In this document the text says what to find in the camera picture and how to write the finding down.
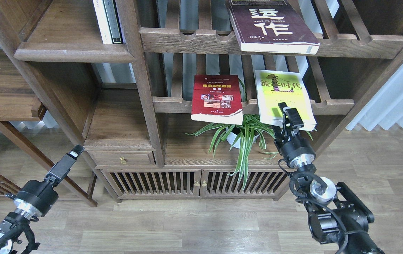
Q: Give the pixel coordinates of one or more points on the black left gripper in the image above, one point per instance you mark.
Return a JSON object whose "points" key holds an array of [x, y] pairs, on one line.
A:
{"points": [[36, 198]]}

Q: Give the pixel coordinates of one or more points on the green spider plant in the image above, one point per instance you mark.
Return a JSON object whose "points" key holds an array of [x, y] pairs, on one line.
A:
{"points": [[251, 123]]}

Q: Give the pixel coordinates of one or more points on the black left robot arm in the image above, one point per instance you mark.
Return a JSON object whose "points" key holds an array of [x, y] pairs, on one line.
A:
{"points": [[12, 227]]}

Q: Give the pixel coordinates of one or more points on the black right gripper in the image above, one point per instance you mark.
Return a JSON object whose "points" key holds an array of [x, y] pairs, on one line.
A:
{"points": [[295, 150]]}

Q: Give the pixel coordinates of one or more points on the dark green upright book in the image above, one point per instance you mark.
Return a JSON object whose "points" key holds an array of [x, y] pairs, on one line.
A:
{"points": [[113, 21]]}

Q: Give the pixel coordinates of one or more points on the maroon book white characters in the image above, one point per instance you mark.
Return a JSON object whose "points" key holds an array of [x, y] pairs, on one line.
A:
{"points": [[270, 26]]}

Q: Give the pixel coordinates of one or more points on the red book with photos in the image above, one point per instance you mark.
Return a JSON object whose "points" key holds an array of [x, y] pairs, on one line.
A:
{"points": [[217, 99]]}

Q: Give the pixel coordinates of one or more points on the white upright book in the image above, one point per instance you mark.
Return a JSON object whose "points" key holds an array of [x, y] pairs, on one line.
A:
{"points": [[103, 25]]}

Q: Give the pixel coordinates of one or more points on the yellow green book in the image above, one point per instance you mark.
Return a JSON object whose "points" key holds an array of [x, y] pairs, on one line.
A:
{"points": [[274, 87]]}

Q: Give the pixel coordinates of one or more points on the white plant pot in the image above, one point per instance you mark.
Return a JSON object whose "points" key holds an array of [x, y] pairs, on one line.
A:
{"points": [[234, 138]]}

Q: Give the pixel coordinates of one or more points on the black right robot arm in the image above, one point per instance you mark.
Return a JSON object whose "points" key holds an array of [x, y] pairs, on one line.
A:
{"points": [[335, 213]]}

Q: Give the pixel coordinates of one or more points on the dark wooden bookshelf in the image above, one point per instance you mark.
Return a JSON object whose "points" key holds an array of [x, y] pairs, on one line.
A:
{"points": [[126, 100]]}

